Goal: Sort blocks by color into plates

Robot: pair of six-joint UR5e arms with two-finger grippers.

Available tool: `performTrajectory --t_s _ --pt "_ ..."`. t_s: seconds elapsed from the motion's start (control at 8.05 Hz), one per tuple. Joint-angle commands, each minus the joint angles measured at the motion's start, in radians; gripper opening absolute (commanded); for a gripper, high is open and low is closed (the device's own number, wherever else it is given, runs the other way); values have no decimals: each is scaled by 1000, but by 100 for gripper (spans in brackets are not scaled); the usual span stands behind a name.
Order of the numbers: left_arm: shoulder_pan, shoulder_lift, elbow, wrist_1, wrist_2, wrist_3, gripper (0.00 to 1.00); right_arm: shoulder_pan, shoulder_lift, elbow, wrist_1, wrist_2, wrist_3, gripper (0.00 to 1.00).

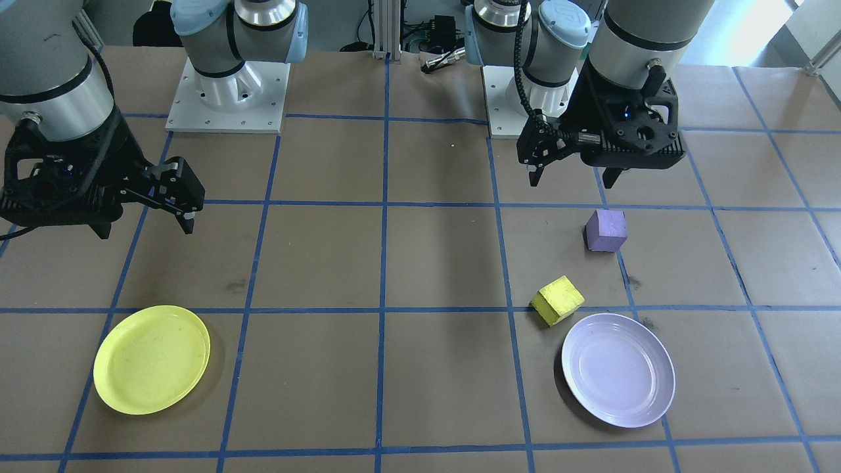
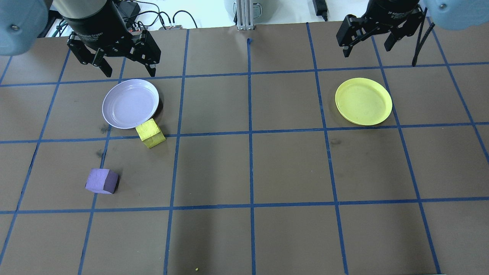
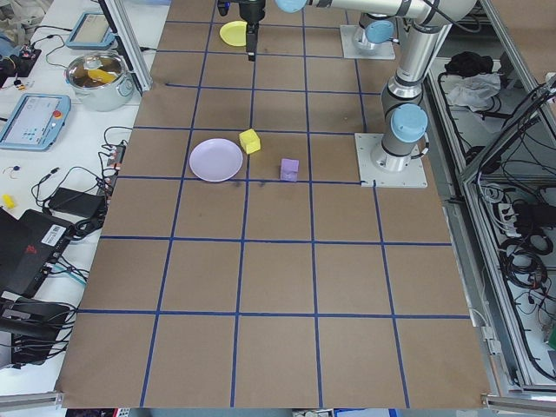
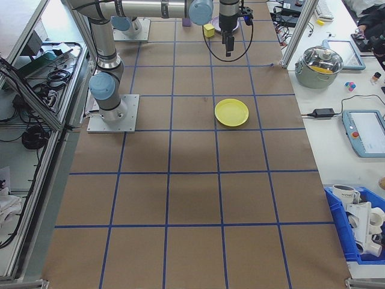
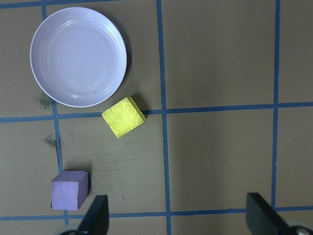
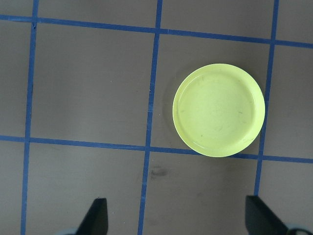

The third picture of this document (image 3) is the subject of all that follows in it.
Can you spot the yellow foam block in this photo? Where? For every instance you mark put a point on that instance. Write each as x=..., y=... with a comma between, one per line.
x=250, y=141

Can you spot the purple foam block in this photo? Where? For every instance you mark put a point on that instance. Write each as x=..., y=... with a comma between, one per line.
x=289, y=169

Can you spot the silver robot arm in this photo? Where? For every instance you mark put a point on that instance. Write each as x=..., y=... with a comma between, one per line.
x=378, y=31
x=410, y=56

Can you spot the yellow round plate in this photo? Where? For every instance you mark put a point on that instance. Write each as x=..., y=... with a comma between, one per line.
x=232, y=34

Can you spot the purple round plate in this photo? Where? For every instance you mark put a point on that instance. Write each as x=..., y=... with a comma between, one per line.
x=216, y=160

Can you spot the yellow toy food piece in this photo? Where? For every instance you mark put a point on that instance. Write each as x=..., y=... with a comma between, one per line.
x=100, y=76

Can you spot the steel cooking pot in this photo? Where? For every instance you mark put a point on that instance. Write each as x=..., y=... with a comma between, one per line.
x=102, y=97

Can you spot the blue teach pendant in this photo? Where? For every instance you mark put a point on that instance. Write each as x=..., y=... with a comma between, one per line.
x=30, y=121
x=89, y=30

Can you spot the glass pot lid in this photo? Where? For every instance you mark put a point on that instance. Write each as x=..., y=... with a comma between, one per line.
x=82, y=65

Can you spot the black USB hub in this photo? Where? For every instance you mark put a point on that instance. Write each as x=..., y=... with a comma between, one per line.
x=111, y=163

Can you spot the black cloth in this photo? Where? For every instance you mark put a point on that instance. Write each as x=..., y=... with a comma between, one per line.
x=469, y=63

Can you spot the small black circuit board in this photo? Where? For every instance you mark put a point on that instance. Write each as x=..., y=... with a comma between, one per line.
x=28, y=54

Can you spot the white cloth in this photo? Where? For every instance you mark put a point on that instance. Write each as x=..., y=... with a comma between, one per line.
x=475, y=90

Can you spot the black power adapter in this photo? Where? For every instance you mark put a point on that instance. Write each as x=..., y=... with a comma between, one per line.
x=71, y=200

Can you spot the black laptop with red logo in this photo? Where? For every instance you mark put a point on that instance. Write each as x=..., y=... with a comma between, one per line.
x=26, y=247

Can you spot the white power strip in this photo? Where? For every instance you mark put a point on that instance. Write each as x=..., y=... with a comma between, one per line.
x=506, y=215

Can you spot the black power supply box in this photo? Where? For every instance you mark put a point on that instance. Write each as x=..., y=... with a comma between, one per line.
x=529, y=215

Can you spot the black electronics box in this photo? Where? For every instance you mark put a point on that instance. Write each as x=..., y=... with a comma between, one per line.
x=30, y=317

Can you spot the white square base plate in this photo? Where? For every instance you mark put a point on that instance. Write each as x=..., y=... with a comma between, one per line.
x=347, y=43
x=412, y=176

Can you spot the aluminium profile post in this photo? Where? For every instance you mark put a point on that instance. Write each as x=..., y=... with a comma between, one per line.
x=130, y=48

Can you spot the V-shaped metal bar frame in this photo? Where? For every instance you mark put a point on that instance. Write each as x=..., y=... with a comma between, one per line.
x=462, y=269

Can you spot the small metal bracket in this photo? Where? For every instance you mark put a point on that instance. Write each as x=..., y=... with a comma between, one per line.
x=491, y=343

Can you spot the aluminium table rail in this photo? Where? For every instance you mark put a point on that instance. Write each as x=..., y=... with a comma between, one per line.
x=30, y=399
x=519, y=400

